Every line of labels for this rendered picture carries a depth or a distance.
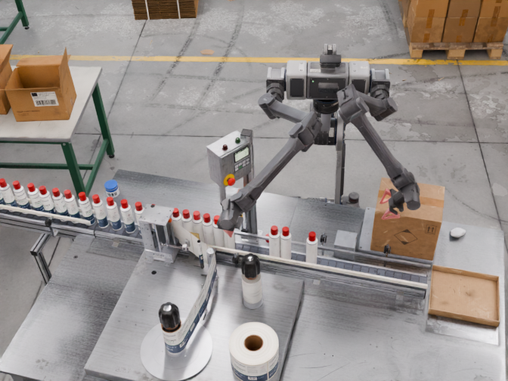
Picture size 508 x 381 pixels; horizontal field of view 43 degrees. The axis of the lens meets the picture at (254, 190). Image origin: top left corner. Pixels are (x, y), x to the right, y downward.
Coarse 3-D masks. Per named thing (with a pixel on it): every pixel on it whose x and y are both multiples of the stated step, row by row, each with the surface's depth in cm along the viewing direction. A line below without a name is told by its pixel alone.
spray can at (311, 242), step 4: (312, 232) 292; (308, 236) 292; (312, 236) 291; (308, 240) 294; (312, 240) 293; (316, 240) 294; (308, 244) 294; (312, 244) 293; (316, 244) 294; (308, 248) 296; (312, 248) 295; (316, 248) 296; (308, 252) 298; (312, 252) 297; (316, 252) 299; (308, 256) 300; (312, 256) 299; (316, 256) 301; (308, 260) 301; (312, 260) 301; (316, 260) 303; (316, 264) 305
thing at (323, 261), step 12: (96, 228) 327; (108, 228) 327; (228, 252) 312; (264, 252) 312; (288, 264) 306; (324, 264) 305; (336, 264) 305; (348, 264) 305; (348, 276) 299; (384, 276) 299; (396, 276) 298; (408, 276) 298; (420, 276) 298; (420, 288) 293
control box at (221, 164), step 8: (232, 136) 282; (216, 144) 279; (232, 144) 278; (240, 144) 278; (248, 144) 280; (208, 152) 279; (216, 152) 275; (224, 152) 275; (232, 152) 276; (208, 160) 283; (216, 160) 277; (224, 160) 275; (232, 160) 279; (240, 160) 283; (216, 168) 280; (224, 168) 278; (232, 168) 282; (248, 168) 289; (216, 176) 284; (224, 176) 281; (232, 176) 285; (240, 176) 289; (224, 184) 284
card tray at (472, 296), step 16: (432, 272) 305; (448, 272) 304; (464, 272) 302; (432, 288) 298; (448, 288) 298; (464, 288) 298; (480, 288) 297; (496, 288) 297; (432, 304) 292; (448, 304) 292; (464, 304) 291; (480, 304) 291; (496, 304) 291; (464, 320) 285; (480, 320) 282; (496, 320) 285
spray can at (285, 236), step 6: (282, 228) 295; (288, 228) 295; (282, 234) 296; (288, 234) 296; (282, 240) 297; (288, 240) 297; (282, 246) 300; (288, 246) 300; (282, 252) 303; (288, 252) 303; (288, 258) 305
